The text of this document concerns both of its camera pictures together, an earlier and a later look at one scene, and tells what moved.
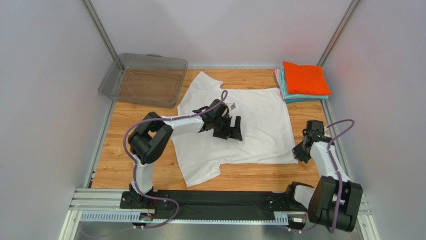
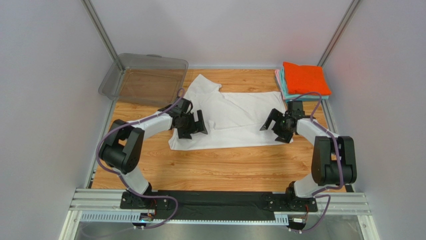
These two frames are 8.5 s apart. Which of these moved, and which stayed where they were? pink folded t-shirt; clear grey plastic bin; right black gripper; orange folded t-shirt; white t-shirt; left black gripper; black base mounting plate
Moved: white t-shirt; left black gripper; right black gripper
Stayed: pink folded t-shirt; black base mounting plate; clear grey plastic bin; orange folded t-shirt
